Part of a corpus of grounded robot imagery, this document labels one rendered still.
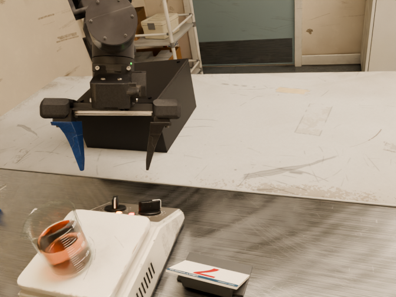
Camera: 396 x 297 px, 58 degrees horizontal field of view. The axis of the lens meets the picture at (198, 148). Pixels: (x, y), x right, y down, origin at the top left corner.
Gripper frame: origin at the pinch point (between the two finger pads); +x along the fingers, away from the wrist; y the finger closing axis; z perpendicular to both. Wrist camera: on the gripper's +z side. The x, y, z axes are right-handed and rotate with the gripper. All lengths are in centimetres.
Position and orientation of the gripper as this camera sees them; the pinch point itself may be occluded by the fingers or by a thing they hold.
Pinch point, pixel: (114, 146)
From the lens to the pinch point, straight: 52.5
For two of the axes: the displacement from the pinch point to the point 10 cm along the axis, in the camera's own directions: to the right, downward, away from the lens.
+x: -0.1, 10.0, 0.9
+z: 1.0, 0.9, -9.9
